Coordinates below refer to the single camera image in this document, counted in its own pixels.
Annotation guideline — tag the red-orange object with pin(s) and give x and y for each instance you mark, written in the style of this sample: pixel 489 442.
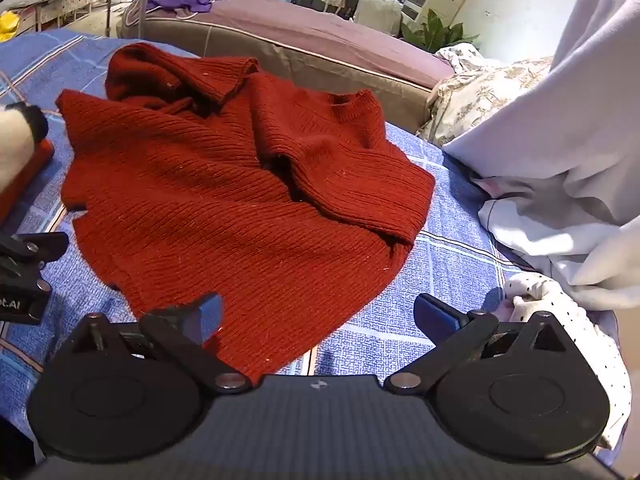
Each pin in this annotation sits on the red-orange object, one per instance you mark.
pixel 22 180

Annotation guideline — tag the metal pole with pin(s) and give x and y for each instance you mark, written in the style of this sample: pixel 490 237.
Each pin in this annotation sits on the metal pole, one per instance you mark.
pixel 144 12

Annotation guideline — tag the white polka-dot cloth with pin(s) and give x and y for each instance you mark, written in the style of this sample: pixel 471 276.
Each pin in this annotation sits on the white polka-dot cloth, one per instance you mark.
pixel 590 345

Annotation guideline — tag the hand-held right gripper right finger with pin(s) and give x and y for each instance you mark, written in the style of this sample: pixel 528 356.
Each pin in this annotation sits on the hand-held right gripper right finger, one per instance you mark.
pixel 434 317

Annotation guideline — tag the red knitted sweater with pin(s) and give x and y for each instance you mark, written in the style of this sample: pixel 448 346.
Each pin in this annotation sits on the red knitted sweater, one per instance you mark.
pixel 225 200

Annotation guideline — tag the brown pillow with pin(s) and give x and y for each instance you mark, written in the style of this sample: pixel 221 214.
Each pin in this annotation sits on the brown pillow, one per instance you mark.
pixel 300 55

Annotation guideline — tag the black wristband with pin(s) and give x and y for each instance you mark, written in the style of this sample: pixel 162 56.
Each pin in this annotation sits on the black wristband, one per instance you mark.
pixel 36 121

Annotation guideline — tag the pink cloth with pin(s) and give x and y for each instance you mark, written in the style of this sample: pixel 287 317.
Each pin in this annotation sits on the pink cloth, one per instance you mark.
pixel 487 187

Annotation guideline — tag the person's left forearm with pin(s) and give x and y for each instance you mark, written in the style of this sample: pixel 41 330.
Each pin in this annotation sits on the person's left forearm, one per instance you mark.
pixel 12 150

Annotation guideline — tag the green potted plant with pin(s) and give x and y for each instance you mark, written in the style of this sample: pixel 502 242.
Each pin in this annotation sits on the green potted plant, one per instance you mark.
pixel 435 31

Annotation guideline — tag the beige floral quilt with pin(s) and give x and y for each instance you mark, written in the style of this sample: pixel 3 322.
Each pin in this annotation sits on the beige floral quilt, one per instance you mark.
pixel 480 95

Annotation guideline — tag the white sheet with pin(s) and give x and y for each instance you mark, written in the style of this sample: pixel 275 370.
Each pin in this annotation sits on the white sheet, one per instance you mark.
pixel 575 135

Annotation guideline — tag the white cushion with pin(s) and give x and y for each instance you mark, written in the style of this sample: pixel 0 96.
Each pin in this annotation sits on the white cushion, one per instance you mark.
pixel 377 12

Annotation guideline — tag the yellow object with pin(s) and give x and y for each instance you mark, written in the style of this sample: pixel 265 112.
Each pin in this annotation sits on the yellow object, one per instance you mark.
pixel 7 25

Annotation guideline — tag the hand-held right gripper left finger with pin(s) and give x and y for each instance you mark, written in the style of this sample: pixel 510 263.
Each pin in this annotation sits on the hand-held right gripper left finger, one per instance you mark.
pixel 209 311

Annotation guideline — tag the blue checked bedsheet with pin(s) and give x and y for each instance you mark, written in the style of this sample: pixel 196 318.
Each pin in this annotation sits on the blue checked bedsheet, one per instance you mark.
pixel 450 260

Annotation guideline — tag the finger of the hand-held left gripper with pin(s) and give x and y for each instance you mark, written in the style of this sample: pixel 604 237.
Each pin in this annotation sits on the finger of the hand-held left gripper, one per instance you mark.
pixel 35 246

